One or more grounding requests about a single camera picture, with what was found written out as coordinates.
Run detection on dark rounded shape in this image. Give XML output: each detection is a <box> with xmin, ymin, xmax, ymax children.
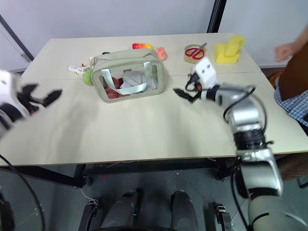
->
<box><xmin>170</xmin><ymin>190</ymin><xmax>201</xmax><ymax>230</ymax></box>
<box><xmin>99</xmin><ymin>190</ymin><xmax>140</xmax><ymax>230</ymax></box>

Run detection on yellow foam stepped block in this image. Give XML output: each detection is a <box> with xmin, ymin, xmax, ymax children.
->
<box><xmin>227</xmin><ymin>34</ymin><xmax>246</xmax><ymax>57</ymax></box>

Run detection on black slanted metal post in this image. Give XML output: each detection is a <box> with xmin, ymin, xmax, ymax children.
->
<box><xmin>0</xmin><ymin>13</ymin><xmax>35</xmax><ymax>63</ymax></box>

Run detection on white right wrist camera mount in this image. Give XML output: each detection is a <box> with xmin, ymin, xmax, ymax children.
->
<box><xmin>193</xmin><ymin>57</ymin><xmax>218</xmax><ymax>100</ymax></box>

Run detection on red yellow toy fruit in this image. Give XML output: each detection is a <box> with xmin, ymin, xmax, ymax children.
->
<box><xmin>132</xmin><ymin>42</ymin><xmax>155</xmax><ymax>50</ymax></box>

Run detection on brown packing tape roll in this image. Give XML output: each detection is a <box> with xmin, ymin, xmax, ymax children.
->
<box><xmin>183</xmin><ymin>44</ymin><xmax>208</xmax><ymax>64</ymax></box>

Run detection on bare person hand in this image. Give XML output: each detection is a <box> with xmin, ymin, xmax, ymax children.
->
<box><xmin>275</xmin><ymin>44</ymin><xmax>294</xmax><ymax>63</ymax></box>

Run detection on black table frame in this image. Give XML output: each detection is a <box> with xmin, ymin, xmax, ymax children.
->
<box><xmin>0</xmin><ymin>156</ymin><xmax>233</xmax><ymax>189</ymax></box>

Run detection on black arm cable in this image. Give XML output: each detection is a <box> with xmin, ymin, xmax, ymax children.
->
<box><xmin>222</xmin><ymin>85</ymin><xmax>269</xmax><ymax>231</ymax></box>
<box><xmin>0</xmin><ymin>153</ymin><xmax>47</xmax><ymax>231</ymax></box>

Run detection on pink toy food piece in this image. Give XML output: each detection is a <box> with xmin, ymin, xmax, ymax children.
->
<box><xmin>156</xmin><ymin>47</ymin><xmax>168</xmax><ymax>61</ymax></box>

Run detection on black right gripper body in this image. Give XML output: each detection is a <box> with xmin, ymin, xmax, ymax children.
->
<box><xmin>184</xmin><ymin>71</ymin><xmax>203</xmax><ymax>97</ymax></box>

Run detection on red handled scissors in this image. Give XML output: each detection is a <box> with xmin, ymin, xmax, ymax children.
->
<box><xmin>185</xmin><ymin>42</ymin><xmax>208</xmax><ymax>60</ymax></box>

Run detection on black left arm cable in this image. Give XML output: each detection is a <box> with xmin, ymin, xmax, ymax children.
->
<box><xmin>0</xmin><ymin>153</ymin><xmax>47</xmax><ymax>231</ymax></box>

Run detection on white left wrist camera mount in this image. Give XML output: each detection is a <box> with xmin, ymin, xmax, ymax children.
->
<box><xmin>0</xmin><ymin>69</ymin><xmax>27</xmax><ymax>122</ymax></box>

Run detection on black metal stand bracket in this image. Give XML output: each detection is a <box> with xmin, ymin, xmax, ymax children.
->
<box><xmin>215</xmin><ymin>203</ymin><xmax>233</xmax><ymax>231</ymax></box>
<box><xmin>78</xmin><ymin>198</ymin><xmax>100</xmax><ymax>231</ymax></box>

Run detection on clear beige toiletry bag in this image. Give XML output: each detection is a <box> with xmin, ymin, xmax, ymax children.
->
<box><xmin>90</xmin><ymin>49</ymin><xmax>166</xmax><ymax>104</ymax></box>

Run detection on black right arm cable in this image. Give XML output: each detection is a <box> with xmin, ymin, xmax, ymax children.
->
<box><xmin>222</xmin><ymin>85</ymin><xmax>269</xmax><ymax>231</ymax></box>

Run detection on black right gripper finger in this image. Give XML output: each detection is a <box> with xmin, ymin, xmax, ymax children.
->
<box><xmin>188</xmin><ymin>92</ymin><xmax>201</xmax><ymax>105</ymax></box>
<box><xmin>173</xmin><ymin>88</ymin><xmax>194</xmax><ymax>100</ymax></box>

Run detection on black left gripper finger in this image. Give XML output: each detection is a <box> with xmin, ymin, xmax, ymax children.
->
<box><xmin>41</xmin><ymin>88</ymin><xmax>64</xmax><ymax>109</ymax></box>
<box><xmin>17</xmin><ymin>83</ymin><xmax>40</xmax><ymax>97</ymax></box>

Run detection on red cloth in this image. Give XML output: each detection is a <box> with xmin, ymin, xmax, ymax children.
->
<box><xmin>103</xmin><ymin>76</ymin><xmax>124</xmax><ymax>99</ymax></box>

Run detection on black upright metal post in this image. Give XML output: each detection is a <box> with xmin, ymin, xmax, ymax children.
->
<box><xmin>206</xmin><ymin>0</ymin><xmax>228</xmax><ymax>34</ymax></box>

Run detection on white folded cloth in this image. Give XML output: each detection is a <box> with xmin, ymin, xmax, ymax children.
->
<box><xmin>119</xmin><ymin>69</ymin><xmax>150</xmax><ymax>90</ymax></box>

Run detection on brown apron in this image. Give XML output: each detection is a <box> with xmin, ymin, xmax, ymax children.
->
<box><xmin>280</xmin><ymin>43</ymin><xmax>308</xmax><ymax>102</ymax></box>

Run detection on green fuzzy ball charm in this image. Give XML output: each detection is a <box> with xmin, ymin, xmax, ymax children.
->
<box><xmin>82</xmin><ymin>70</ymin><xmax>94</xmax><ymax>87</ymax></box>

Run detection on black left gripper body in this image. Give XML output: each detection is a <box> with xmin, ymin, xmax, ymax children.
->
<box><xmin>16</xmin><ymin>93</ymin><xmax>46</xmax><ymax>116</ymax></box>

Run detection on yellow plastic block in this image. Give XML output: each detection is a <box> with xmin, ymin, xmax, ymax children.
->
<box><xmin>214</xmin><ymin>42</ymin><xmax>241</xmax><ymax>64</ymax></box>

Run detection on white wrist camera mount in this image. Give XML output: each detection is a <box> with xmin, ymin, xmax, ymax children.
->
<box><xmin>193</xmin><ymin>57</ymin><xmax>218</xmax><ymax>100</ymax></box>
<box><xmin>0</xmin><ymin>69</ymin><xmax>27</xmax><ymax>122</ymax></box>

